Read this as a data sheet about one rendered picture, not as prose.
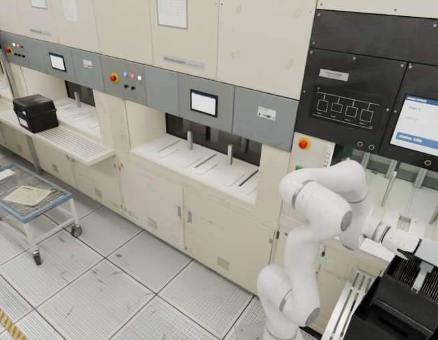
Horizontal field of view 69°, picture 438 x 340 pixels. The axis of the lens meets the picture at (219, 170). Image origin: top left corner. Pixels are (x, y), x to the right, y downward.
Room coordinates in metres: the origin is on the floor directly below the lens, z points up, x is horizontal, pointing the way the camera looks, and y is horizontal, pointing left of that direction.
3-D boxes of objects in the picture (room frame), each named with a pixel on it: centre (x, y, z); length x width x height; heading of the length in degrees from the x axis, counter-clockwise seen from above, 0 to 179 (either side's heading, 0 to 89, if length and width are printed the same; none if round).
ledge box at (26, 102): (2.72, 1.70, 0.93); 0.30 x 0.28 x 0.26; 53
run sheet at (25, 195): (2.09, 1.57, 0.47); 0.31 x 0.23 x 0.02; 77
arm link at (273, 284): (0.74, -0.24, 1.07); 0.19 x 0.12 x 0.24; 38
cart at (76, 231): (2.22, 1.70, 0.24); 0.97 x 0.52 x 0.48; 58
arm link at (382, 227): (0.91, -0.62, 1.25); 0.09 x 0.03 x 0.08; 138
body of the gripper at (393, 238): (0.87, -0.67, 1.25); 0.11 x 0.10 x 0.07; 48
